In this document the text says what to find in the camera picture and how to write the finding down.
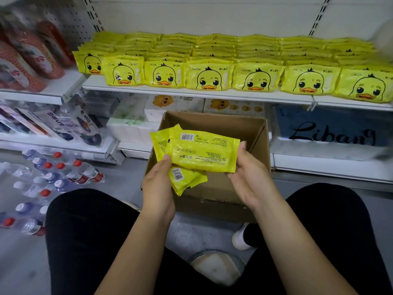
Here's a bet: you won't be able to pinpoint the person's left hand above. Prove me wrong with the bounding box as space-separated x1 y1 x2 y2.
141 153 177 226

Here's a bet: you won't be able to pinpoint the person's right hand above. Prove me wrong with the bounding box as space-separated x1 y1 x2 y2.
227 141 280 213

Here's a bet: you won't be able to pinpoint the brown cardboard box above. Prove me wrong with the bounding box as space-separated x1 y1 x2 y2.
142 111 271 207

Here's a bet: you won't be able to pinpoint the white metal shelf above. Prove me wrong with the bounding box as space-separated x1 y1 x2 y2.
81 0 393 182

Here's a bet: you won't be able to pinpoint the person's right forearm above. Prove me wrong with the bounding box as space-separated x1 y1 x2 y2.
255 190 360 295

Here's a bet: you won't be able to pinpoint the person's left forearm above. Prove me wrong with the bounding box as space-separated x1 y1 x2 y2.
93 212 176 295

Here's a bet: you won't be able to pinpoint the person's right cream clog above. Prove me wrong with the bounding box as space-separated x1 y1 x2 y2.
231 222 254 251

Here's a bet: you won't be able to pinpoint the person's black trousers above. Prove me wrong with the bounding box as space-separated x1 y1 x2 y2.
45 183 393 295

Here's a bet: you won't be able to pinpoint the white pegboard shelf unit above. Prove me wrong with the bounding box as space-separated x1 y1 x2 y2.
0 0 124 166

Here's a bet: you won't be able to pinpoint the green white tissue pack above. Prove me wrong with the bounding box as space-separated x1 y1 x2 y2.
106 94 157 145

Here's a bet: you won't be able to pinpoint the MIQI boxes with fruit print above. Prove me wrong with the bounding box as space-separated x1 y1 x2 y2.
0 101 102 146

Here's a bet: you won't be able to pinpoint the pack of red-capped bottles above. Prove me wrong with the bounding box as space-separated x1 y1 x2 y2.
0 148 105 237

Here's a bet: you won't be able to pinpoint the metal frame stool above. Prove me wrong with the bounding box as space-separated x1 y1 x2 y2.
187 249 246 286

